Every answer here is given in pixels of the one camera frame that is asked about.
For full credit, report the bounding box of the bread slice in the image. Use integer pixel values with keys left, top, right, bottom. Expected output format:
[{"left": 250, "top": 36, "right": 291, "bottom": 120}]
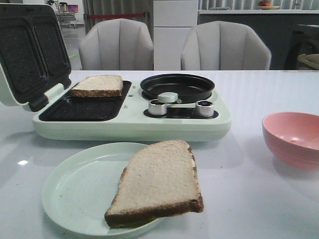
[
  {"left": 69, "top": 75, "right": 123, "bottom": 98},
  {"left": 104, "top": 139, "right": 204, "bottom": 227}
]

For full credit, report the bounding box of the pink plastic bowl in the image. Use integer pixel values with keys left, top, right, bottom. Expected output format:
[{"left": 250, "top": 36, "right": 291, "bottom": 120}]
[{"left": 262, "top": 112, "right": 319, "bottom": 171}]

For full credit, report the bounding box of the mint green sandwich maker lid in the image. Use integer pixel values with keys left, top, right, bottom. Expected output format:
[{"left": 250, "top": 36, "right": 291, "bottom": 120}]
[{"left": 0, "top": 3, "right": 71, "bottom": 112}]

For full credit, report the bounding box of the mint green breakfast maker base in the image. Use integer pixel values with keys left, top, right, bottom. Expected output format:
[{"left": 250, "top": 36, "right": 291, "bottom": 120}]
[{"left": 33, "top": 81, "right": 231, "bottom": 141}]

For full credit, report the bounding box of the left silver control knob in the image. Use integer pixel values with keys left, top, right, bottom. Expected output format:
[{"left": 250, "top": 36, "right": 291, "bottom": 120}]
[{"left": 148, "top": 99, "right": 167, "bottom": 116}]

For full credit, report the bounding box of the silver control knob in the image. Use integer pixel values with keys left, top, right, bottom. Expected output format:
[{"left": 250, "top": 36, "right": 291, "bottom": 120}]
[
  {"left": 195, "top": 100, "right": 214, "bottom": 118},
  {"left": 148, "top": 99, "right": 167, "bottom": 116}
]

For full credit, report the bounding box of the black round frying pan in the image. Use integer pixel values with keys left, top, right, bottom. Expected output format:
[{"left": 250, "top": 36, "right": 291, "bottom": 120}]
[{"left": 140, "top": 73, "right": 215, "bottom": 104}]

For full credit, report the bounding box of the right silver control knob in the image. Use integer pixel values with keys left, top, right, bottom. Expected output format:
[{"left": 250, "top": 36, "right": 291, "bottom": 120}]
[{"left": 195, "top": 100, "right": 214, "bottom": 118}]

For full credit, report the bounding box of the left beige upholstered chair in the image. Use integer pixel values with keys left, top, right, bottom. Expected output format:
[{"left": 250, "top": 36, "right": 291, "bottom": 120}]
[{"left": 79, "top": 18, "right": 154, "bottom": 70}]

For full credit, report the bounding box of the beige upholstered chair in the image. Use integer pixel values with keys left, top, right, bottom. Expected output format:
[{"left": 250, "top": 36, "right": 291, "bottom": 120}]
[
  {"left": 180, "top": 21, "right": 272, "bottom": 70},
  {"left": 79, "top": 18, "right": 154, "bottom": 70}
]

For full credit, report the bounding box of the right beige upholstered chair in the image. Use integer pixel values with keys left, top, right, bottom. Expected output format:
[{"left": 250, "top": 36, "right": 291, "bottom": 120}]
[{"left": 180, "top": 21, "right": 272, "bottom": 70}]

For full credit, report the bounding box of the white cabinet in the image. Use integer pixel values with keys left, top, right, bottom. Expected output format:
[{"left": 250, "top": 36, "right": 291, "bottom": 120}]
[{"left": 153, "top": 0, "right": 198, "bottom": 70}]

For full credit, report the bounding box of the mint green round plate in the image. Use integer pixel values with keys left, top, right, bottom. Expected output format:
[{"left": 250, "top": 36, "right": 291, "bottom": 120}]
[{"left": 42, "top": 142, "right": 162, "bottom": 239}]

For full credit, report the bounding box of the red barrier belt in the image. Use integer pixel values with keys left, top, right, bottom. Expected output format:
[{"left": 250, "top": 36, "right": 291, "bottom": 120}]
[{"left": 87, "top": 12, "right": 147, "bottom": 19}]

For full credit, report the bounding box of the dark grey counter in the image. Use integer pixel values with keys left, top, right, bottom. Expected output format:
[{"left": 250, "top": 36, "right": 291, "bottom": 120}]
[{"left": 198, "top": 9, "right": 319, "bottom": 70}]

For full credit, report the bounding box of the fruit plate on counter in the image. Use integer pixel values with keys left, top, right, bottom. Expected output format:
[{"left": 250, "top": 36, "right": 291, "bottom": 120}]
[{"left": 257, "top": 0, "right": 280, "bottom": 10}]

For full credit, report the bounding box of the beige cushion at right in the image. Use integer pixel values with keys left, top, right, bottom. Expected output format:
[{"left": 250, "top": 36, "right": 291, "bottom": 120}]
[{"left": 297, "top": 53, "right": 319, "bottom": 70}]

